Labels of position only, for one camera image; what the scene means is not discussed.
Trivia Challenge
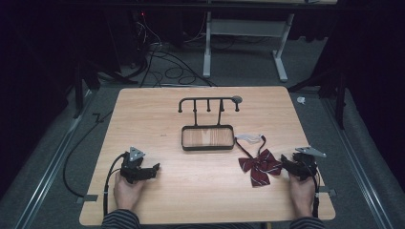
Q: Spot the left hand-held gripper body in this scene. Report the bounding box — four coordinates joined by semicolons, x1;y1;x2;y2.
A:
119;146;151;185

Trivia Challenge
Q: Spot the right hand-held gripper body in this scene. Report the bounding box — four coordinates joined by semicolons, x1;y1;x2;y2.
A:
288;145;328;182

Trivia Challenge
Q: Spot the dark red striped bow tie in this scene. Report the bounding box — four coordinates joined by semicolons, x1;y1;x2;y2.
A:
234;133;284;188

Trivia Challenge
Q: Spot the black metal hanger rack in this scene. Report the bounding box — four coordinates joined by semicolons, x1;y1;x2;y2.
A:
177;94;244;152

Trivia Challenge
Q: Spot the person's left hand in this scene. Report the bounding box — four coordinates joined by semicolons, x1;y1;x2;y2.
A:
113;173;146;213

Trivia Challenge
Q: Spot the person's right hand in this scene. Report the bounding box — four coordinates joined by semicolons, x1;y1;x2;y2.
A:
288;173;316;219

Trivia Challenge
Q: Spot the black stand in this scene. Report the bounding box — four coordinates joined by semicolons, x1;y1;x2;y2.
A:
72;58;139;119
287;68;349;131

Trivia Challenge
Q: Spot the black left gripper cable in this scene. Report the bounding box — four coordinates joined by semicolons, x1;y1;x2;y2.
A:
102;152;129;218

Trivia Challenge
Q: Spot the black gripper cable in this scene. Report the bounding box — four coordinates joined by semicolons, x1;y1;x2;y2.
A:
309;161;321;219
102;152;129;218

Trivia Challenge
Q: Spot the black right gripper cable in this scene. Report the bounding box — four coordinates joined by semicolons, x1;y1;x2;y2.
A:
309;161;321;219

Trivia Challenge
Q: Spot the grey metal table bracket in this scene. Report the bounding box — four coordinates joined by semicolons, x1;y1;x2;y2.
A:
75;194;99;205
317;186;337;198

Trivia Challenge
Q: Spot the metal floor rail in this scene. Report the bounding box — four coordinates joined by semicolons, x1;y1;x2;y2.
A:
13;89;94;229
320;97;396;229

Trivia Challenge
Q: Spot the black floor cable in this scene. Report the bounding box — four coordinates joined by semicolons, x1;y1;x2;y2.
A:
62;110;115;198

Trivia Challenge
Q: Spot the bundle of floor cables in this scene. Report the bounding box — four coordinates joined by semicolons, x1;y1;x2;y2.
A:
135;12;219;89

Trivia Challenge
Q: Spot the white desk frame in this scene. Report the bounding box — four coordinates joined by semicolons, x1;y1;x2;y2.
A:
202;11;296;83

